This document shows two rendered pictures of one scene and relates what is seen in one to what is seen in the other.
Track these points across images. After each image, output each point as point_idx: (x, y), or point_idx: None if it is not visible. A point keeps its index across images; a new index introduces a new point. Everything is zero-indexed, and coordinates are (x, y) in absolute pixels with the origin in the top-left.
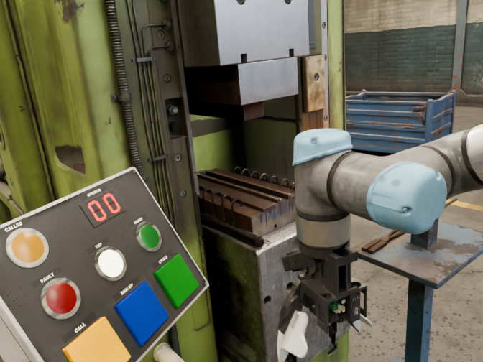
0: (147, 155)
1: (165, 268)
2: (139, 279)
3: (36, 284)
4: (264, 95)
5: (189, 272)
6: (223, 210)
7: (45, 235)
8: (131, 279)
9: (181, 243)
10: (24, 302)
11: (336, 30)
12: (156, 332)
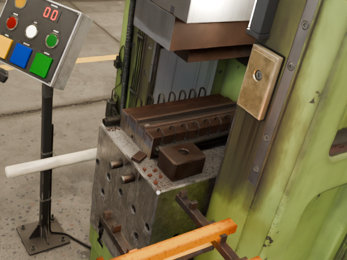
0: (137, 30)
1: (41, 55)
2: (32, 47)
3: (12, 12)
4: (146, 29)
5: (46, 69)
6: (146, 103)
7: (27, 3)
8: (31, 44)
9: (60, 59)
10: (6, 13)
11: (328, 45)
12: (17, 66)
